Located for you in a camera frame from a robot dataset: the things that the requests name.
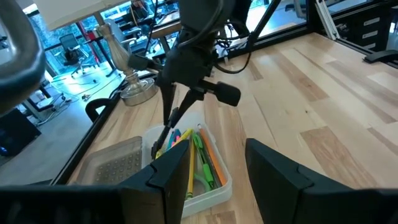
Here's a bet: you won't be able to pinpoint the person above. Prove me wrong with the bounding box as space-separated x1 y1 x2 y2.
127 0 152 21

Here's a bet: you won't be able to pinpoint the clear plastic supply box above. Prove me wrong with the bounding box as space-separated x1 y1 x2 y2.
141 111 233 218

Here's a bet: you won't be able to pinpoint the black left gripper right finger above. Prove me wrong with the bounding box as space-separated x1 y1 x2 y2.
245 139 346 224

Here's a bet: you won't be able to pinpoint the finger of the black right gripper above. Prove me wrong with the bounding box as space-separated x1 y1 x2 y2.
169 88 205 128
160 83 177 127

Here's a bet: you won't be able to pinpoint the silver aluminium extrusion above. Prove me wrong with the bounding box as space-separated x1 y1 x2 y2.
314 0 340 40

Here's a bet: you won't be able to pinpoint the black floor case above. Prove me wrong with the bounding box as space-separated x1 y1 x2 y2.
0 108 42 158

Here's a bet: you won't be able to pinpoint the yellow pencil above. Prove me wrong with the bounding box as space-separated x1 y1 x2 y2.
185 138 196 200

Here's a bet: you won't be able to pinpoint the table lamp white shade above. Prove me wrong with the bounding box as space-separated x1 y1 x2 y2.
33 0 160 107

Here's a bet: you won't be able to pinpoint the black lamp cord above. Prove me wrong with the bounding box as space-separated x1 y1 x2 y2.
85 97 113 123

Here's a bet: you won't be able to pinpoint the grey translucent box lid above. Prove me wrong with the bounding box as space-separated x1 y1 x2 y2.
74 136 144 187

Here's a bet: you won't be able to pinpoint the plain black pen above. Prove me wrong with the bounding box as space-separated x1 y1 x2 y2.
150 123 172 160

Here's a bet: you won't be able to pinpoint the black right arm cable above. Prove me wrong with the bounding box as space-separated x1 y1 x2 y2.
214 32 253 75

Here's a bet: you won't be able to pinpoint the orange pencil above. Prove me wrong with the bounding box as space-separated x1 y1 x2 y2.
197 123 228 187

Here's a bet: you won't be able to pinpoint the green handled scissors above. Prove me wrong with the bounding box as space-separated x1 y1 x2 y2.
193 172 213 193

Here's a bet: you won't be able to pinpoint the dark drawer cabinet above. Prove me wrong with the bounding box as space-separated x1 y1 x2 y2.
331 4 394 53

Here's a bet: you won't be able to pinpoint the black office chair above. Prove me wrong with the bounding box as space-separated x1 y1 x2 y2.
58 32 94 79

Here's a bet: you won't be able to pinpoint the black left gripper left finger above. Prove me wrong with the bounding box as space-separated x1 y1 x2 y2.
119 139 191 224

